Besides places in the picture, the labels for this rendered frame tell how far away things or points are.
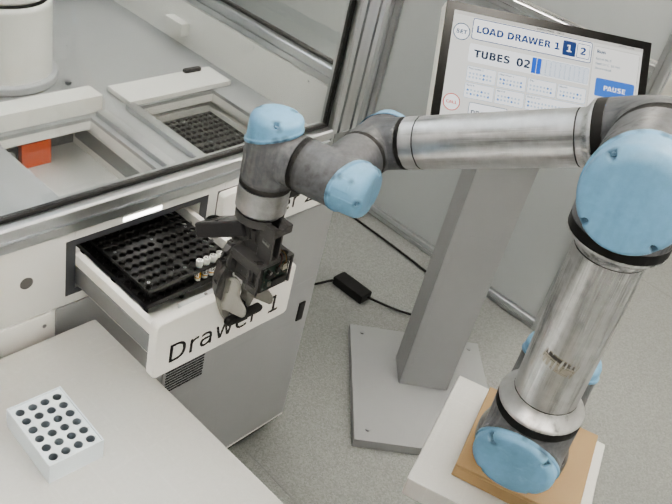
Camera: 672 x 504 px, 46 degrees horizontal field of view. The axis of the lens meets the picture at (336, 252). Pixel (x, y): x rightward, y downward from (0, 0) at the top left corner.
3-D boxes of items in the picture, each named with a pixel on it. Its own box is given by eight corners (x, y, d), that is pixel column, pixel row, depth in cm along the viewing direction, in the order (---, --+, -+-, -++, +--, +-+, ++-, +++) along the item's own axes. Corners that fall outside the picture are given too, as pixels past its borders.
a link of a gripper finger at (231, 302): (231, 341, 120) (246, 292, 116) (206, 319, 123) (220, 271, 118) (246, 335, 122) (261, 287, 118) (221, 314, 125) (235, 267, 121)
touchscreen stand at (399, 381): (500, 466, 231) (652, 171, 173) (352, 446, 226) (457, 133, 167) (474, 349, 272) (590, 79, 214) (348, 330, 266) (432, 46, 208)
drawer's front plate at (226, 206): (319, 203, 172) (329, 160, 165) (217, 243, 152) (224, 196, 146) (313, 199, 172) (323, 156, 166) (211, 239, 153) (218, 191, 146)
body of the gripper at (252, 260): (252, 301, 115) (264, 234, 108) (214, 270, 119) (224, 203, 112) (289, 283, 120) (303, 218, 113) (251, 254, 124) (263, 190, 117)
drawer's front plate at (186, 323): (286, 311, 140) (297, 263, 134) (151, 380, 120) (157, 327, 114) (279, 306, 141) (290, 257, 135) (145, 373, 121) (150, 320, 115)
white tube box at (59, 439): (103, 456, 114) (104, 439, 112) (49, 484, 109) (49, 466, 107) (60, 402, 120) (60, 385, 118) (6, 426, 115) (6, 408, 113)
